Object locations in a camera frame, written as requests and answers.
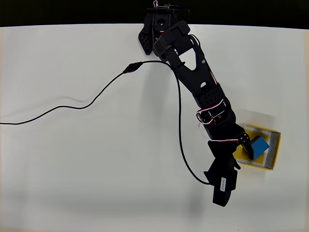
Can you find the blue cube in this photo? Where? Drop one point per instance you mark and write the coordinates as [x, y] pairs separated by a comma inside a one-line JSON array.
[[260, 146]]

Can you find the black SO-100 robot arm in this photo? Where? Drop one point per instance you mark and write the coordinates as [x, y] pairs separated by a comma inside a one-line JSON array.
[[193, 77]]

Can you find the yellow open box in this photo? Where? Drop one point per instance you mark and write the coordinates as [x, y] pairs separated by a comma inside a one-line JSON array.
[[271, 147]]

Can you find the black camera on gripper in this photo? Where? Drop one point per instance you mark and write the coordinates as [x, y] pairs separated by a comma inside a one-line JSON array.
[[222, 183]]

